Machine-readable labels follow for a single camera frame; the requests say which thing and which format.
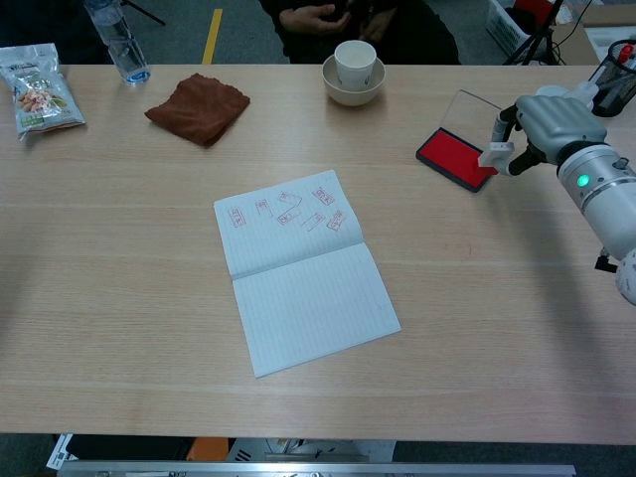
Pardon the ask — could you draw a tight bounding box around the cardboard box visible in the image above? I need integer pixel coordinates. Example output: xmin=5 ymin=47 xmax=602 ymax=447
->
xmin=549 ymin=0 xmax=636 ymax=67

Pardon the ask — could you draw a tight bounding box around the translucent squeeze bottle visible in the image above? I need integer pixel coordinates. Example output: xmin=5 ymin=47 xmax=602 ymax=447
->
xmin=565 ymin=80 xmax=597 ymax=108

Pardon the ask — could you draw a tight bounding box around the brown folded cloth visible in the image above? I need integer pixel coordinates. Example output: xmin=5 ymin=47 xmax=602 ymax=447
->
xmin=144 ymin=73 xmax=251 ymax=149

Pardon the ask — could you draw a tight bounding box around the clear plastic water bottle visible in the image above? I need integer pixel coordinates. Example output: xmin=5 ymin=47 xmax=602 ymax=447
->
xmin=81 ymin=0 xmax=152 ymax=87

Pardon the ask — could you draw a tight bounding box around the black tripod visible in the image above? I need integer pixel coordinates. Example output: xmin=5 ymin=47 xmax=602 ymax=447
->
xmin=502 ymin=0 xmax=570 ymax=67
xmin=118 ymin=0 xmax=167 ymax=27

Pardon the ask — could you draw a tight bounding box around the orange block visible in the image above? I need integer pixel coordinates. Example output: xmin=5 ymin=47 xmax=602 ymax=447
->
xmin=187 ymin=436 xmax=231 ymax=462

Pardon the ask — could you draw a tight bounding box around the person in black clothes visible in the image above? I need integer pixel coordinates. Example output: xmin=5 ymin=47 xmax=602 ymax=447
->
xmin=257 ymin=0 xmax=461 ymax=66

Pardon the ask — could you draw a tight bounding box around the white printed label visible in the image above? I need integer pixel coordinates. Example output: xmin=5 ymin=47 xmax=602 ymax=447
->
xmin=46 ymin=433 xmax=76 ymax=471

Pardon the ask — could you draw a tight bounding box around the silver nut snack bag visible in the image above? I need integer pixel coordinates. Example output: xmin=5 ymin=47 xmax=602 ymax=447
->
xmin=0 ymin=43 xmax=87 ymax=142

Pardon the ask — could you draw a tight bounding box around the white paper cup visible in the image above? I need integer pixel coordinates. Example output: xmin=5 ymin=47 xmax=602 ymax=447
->
xmin=333 ymin=40 xmax=377 ymax=91

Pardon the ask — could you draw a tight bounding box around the beige bowl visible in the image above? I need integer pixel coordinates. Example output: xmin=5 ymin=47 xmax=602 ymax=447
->
xmin=321 ymin=53 xmax=387 ymax=107

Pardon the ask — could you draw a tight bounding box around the white plastic basket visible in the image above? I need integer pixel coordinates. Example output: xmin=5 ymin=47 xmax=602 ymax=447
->
xmin=485 ymin=0 xmax=537 ymax=51

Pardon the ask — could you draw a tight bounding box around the open lined notebook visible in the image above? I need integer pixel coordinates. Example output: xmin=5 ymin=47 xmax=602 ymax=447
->
xmin=213 ymin=169 xmax=402 ymax=380

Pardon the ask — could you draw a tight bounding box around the red ink pad clear lid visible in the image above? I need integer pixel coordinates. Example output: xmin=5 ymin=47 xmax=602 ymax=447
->
xmin=415 ymin=88 xmax=503 ymax=194

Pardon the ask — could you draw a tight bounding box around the black mesh pen holder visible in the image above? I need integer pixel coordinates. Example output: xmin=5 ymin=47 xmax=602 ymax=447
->
xmin=587 ymin=38 xmax=636 ymax=118

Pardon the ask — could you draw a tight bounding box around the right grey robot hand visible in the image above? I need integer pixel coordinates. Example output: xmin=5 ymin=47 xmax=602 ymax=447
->
xmin=489 ymin=93 xmax=610 ymax=178

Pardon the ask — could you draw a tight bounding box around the white and red stamp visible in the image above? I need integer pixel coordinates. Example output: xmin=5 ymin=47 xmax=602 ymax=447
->
xmin=477 ymin=141 xmax=516 ymax=170

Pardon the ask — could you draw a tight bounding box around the silver metal rail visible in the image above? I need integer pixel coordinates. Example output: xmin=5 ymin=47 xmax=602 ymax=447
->
xmin=57 ymin=459 xmax=577 ymax=477

